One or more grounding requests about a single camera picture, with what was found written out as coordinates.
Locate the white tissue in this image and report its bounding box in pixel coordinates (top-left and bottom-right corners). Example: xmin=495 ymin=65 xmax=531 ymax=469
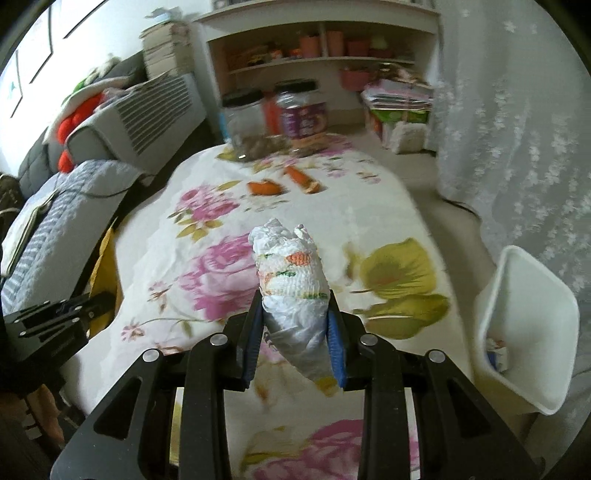
xmin=249 ymin=219 xmax=332 ymax=382

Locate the long orange peel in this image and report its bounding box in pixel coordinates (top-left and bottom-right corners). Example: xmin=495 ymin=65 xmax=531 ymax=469
xmin=284 ymin=165 xmax=322 ymax=194

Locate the curled orange peel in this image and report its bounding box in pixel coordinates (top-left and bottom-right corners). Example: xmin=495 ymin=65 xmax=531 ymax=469
xmin=247 ymin=180 xmax=283 ymax=196

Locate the light blue milk carton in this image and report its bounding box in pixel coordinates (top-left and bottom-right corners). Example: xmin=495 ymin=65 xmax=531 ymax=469
xmin=486 ymin=338 xmax=509 ymax=373

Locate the white trash bin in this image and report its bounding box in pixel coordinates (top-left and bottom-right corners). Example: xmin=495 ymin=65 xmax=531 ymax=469
xmin=472 ymin=245 xmax=579 ymax=416

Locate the operator left hand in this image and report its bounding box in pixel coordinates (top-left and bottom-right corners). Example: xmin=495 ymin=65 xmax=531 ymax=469
xmin=29 ymin=385 xmax=65 ymax=448

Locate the floral tablecloth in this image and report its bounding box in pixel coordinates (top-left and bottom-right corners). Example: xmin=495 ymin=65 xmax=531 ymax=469
xmin=64 ymin=136 xmax=470 ymax=479

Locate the grey quilted blanket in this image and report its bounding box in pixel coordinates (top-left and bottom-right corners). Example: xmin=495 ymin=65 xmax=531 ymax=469
xmin=1 ymin=160 xmax=142 ymax=314

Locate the red plush toy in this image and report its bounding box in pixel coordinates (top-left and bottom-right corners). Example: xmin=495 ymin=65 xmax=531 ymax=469
xmin=57 ymin=93 xmax=103 ymax=173

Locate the white fluffy towel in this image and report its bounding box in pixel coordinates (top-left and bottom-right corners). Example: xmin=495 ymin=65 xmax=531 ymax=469
xmin=389 ymin=121 xmax=428 ymax=155

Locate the clear jar blue label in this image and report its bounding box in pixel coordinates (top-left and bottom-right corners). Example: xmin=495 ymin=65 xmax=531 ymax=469
xmin=221 ymin=89 xmax=270 ymax=162

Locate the clear jar purple label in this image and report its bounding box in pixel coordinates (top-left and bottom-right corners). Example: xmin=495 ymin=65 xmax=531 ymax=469
xmin=274 ymin=79 xmax=328 ymax=150

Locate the grey striped sofa cushion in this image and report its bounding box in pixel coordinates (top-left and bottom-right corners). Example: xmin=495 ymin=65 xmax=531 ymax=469
xmin=66 ymin=74 xmax=206 ymax=174

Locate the white bookshelf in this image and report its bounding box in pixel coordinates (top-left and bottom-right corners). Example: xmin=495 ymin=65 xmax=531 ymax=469
xmin=193 ymin=1 xmax=440 ymax=125

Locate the white lace curtain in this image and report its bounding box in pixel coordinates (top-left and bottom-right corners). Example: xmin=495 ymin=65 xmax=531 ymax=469
xmin=434 ymin=0 xmax=591 ymax=296

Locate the stack of books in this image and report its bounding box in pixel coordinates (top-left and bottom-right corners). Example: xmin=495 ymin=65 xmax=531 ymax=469
xmin=139 ymin=7 xmax=193 ymax=79

